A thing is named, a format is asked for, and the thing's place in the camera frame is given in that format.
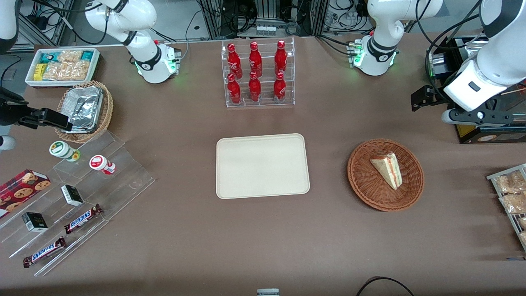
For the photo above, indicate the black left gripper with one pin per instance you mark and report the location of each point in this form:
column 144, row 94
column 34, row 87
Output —
column 432, row 95

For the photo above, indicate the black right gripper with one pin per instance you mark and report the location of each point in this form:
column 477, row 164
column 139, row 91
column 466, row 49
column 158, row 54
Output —
column 9, row 110

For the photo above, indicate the triangular sandwich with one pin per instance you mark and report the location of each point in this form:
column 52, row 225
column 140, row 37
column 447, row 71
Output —
column 388, row 169

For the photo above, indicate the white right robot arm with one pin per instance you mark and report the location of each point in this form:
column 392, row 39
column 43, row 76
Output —
column 141, row 16

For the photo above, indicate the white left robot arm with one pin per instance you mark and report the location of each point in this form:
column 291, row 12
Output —
column 382, row 24

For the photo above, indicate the aluminium foil tray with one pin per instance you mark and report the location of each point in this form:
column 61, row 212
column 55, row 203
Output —
column 84, row 107

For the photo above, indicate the light oval wicker basket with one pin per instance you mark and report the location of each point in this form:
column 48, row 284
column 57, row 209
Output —
column 107, row 111

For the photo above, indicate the brown round wicker basket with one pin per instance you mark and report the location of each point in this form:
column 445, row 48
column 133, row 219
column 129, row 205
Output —
column 370, row 185

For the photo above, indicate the cream plastic tray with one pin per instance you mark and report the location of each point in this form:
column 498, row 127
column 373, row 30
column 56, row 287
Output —
column 263, row 166

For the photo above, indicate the green-lid yogurt drink bottle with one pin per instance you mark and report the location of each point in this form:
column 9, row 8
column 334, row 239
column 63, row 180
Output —
column 61, row 149

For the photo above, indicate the white rectangular snack bin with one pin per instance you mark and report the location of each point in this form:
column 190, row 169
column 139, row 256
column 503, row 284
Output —
column 29, row 80

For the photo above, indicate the yellow snack packet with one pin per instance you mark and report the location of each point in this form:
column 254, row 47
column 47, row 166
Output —
column 39, row 72

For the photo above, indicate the large clear cracker bag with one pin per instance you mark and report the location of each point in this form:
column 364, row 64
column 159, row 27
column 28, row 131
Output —
column 68, row 70

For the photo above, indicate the teal snack packet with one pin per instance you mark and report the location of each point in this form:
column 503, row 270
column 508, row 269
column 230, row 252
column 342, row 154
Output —
column 48, row 57
column 87, row 55

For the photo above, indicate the small clear cracker bag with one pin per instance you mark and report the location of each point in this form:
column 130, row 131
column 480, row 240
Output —
column 70, row 56

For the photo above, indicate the red-lid yogurt drink bottle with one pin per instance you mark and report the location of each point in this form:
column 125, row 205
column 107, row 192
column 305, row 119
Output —
column 98, row 162

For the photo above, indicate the red chocolate-chip cookie box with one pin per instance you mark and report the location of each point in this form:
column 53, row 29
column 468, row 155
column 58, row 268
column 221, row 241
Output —
column 20, row 191

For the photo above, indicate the black hot food display case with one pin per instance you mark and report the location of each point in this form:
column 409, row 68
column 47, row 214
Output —
column 493, row 135

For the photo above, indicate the small black box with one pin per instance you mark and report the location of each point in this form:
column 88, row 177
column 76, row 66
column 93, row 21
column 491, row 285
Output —
column 72, row 195
column 35, row 222

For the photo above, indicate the wooden skewer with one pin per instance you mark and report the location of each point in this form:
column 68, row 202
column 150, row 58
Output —
column 515, row 91

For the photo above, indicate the clear acrylic stepped shelf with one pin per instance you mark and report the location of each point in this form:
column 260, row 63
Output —
column 119, row 181

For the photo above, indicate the Snickers chocolate bar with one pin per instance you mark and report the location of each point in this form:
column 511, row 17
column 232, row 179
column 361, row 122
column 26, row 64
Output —
column 44, row 252
column 82, row 219

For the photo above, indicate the clear bag of fried snacks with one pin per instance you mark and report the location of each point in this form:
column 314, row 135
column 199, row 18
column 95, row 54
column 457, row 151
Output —
column 514, row 203
column 511, row 182
column 523, row 237
column 522, row 223

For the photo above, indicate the red cola bottle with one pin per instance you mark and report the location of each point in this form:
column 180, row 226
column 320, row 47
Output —
column 254, row 89
column 255, row 59
column 280, row 57
column 279, row 89
column 234, row 91
column 234, row 61

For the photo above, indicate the clear acrylic bottle rack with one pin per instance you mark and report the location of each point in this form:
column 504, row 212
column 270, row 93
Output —
column 264, row 84

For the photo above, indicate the white power strip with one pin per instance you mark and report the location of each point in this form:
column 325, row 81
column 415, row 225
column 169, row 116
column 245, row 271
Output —
column 269, row 30

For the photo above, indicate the small grey device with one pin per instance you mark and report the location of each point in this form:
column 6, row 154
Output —
column 268, row 292

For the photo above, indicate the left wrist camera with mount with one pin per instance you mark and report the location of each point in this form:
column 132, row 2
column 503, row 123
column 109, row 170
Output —
column 480, row 117

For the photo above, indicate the aluminium frame rack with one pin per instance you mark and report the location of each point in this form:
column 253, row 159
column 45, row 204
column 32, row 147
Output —
column 267, row 10

